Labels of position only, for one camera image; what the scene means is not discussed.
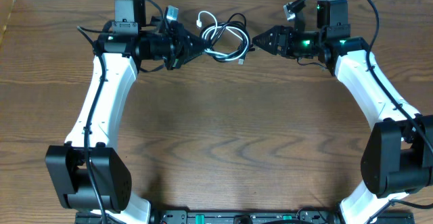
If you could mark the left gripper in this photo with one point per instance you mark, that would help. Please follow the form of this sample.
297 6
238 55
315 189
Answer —
174 50

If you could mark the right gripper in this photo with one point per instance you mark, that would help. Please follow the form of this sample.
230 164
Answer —
283 42

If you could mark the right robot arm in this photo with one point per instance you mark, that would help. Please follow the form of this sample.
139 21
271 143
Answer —
397 160

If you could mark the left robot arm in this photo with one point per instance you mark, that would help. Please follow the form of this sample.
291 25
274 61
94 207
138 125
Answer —
87 173

